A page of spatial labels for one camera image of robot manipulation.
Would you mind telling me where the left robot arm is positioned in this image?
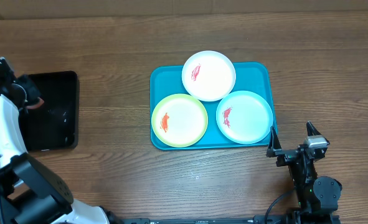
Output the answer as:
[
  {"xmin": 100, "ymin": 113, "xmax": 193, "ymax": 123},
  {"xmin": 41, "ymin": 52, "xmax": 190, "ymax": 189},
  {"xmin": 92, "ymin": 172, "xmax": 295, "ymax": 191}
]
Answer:
[{"xmin": 0, "ymin": 71, "xmax": 119, "ymax": 223}]

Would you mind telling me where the black rectangular tray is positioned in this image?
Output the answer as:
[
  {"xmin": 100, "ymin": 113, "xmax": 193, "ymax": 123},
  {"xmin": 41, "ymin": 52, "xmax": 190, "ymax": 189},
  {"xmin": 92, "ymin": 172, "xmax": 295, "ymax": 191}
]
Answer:
[{"xmin": 19, "ymin": 71, "xmax": 80, "ymax": 151}]

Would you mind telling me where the green and pink sponge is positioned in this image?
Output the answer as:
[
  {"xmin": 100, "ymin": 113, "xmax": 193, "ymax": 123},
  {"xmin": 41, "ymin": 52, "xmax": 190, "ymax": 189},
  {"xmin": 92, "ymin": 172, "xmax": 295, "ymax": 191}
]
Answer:
[{"xmin": 26, "ymin": 98, "xmax": 44, "ymax": 110}]

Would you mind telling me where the green rimmed plate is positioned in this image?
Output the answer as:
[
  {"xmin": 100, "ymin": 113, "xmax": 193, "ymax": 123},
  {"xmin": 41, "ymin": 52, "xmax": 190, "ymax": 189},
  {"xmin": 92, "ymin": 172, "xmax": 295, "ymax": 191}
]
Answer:
[{"xmin": 151, "ymin": 93, "xmax": 208, "ymax": 148}]

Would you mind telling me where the teal plastic serving tray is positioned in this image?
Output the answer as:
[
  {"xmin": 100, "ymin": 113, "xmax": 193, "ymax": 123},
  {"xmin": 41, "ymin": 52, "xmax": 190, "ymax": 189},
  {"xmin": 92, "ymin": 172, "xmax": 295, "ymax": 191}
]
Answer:
[{"xmin": 149, "ymin": 62, "xmax": 275, "ymax": 150}]

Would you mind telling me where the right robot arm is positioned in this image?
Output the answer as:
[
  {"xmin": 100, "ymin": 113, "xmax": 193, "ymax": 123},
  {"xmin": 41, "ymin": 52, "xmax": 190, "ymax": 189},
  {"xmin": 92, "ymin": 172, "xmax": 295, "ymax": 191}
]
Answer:
[{"xmin": 263, "ymin": 121, "xmax": 342, "ymax": 224}]

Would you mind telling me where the white plate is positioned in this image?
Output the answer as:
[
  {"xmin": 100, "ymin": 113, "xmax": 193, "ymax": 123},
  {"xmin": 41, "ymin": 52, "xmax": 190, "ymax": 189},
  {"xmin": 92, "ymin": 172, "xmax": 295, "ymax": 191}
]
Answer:
[{"xmin": 181, "ymin": 50, "xmax": 236, "ymax": 101}]

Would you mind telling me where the light blue plate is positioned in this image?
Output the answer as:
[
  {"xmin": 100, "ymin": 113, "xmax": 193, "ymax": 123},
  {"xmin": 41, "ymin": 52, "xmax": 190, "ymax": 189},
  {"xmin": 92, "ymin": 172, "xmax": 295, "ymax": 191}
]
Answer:
[{"xmin": 216, "ymin": 90, "xmax": 273, "ymax": 144}]

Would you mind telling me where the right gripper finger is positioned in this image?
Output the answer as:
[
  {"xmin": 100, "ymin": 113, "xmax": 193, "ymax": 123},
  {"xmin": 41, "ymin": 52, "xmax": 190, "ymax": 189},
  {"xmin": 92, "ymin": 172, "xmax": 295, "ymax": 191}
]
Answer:
[
  {"xmin": 306, "ymin": 121, "xmax": 321, "ymax": 136},
  {"xmin": 267, "ymin": 126, "xmax": 282, "ymax": 152}
]

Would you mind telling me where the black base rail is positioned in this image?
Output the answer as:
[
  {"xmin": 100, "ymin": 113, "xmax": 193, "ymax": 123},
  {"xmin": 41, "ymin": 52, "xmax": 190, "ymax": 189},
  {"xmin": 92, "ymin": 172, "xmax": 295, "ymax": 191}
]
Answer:
[{"xmin": 122, "ymin": 215, "xmax": 341, "ymax": 224}]

